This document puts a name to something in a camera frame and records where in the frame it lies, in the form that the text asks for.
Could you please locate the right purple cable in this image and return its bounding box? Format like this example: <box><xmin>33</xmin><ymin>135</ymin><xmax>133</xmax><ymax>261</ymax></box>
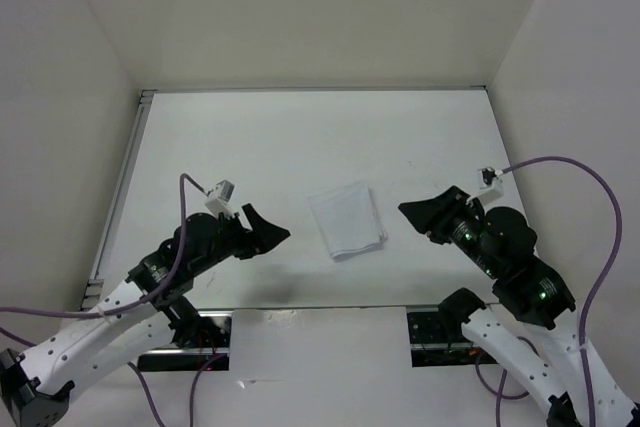
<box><xmin>474</xmin><ymin>156</ymin><xmax>623</xmax><ymax>427</ymax></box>

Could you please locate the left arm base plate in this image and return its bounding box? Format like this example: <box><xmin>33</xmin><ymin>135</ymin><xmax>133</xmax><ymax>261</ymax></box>
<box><xmin>134</xmin><ymin>310</ymin><xmax>232</xmax><ymax>373</ymax></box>

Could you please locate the purple cable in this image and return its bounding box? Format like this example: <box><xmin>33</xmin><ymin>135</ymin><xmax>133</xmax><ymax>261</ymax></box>
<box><xmin>474</xmin><ymin>156</ymin><xmax>623</xmax><ymax>427</ymax></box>
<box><xmin>0</xmin><ymin>174</ymin><xmax>221</xmax><ymax>427</ymax></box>

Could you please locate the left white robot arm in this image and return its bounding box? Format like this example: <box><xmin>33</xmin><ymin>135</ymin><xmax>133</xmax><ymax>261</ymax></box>
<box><xmin>1</xmin><ymin>204</ymin><xmax>290</xmax><ymax>426</ymax></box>

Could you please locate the white skirt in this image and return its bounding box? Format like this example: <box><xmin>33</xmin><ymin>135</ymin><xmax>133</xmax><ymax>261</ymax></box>
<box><xmin>308</xmin><ymin>182</ymin><xmax>387</xmax><ymax>262</ymax></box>

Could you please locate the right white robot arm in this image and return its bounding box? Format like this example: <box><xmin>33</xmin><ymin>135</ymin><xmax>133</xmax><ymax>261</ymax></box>
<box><xmin>398</xmin><ymin>186</ymin><xmax>639</xmax><ymax>426</ymax></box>

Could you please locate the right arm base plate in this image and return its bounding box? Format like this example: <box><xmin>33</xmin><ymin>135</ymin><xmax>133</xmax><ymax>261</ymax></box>
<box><xmin>406</xmin><ymin>307</ymin><xmax>496</xmax><ymax>368</ymax></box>

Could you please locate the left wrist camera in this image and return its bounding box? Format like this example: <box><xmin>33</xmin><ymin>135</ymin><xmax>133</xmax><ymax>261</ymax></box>
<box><xmin>205</xmin><ymin>180</ymin><xmax>235</xmax><ymax>218</ymax></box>

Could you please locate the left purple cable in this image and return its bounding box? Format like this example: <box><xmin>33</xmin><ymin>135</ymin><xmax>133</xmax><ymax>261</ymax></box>
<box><xmin>0</xmin><ymin>174</ymin><xmax>221</xmax><ymax>427</ymax></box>

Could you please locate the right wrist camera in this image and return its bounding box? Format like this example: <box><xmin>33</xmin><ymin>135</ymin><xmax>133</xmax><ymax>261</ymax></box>
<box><xmin>476</xmin><ymin>167</ymin><xmax>504</xmax><ymax>205</ymax></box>

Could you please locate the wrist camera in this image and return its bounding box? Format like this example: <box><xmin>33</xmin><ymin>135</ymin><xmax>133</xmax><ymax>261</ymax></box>
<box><xmin>476</xmin><ymin>167</ymin><xmax>504</xmax><ymax>205</ymax></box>
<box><xmin>205</xmin><ymin>180</ymin><xmax>235</xmax><ymax>218</ymax></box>

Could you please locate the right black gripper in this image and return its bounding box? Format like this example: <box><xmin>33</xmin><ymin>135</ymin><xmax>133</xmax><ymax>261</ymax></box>
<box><xmin>395</xmin><ymin>182</ymin><xmax>501</xmax><ymax>275</ymax></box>

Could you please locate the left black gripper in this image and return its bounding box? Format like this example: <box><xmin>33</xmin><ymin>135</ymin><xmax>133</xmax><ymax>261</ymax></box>
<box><xmin>191</xmin><ymin>203</ymin><xmax>290</xmax><ymax>276</ymax></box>

